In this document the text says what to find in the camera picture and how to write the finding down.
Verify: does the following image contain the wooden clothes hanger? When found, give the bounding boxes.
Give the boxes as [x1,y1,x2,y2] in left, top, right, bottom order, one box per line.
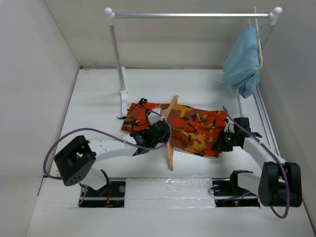
[161,95,180,171]

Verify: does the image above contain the orange camouflage trousers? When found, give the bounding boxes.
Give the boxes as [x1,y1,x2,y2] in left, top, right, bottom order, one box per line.
[121,98,228,158]

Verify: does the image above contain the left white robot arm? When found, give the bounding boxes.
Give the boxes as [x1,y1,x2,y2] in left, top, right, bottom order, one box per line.
[54,120,171,197]

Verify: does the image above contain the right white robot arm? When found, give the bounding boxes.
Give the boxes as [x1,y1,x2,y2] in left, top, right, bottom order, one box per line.
[213,117,303,207]

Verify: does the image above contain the light blue hanging garment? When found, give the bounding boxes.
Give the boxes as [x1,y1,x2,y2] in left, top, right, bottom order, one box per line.
[219,24,260,99]

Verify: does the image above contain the white metal clothes rack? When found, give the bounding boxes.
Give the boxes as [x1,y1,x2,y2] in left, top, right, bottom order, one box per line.
[104,7,282,116]

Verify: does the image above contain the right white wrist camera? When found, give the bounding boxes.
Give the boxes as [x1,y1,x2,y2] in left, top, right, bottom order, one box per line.
[224,117,235,133]

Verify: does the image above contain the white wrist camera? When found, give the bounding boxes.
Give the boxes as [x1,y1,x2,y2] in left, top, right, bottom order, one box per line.
[148,107,163,125]
[224,117,235,133]

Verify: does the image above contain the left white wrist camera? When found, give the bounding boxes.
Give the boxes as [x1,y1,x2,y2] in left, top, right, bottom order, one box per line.
[148,107,163,125]

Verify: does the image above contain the aluminium side rail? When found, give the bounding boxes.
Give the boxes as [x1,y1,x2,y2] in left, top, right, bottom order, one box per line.
[254,86,280,155]

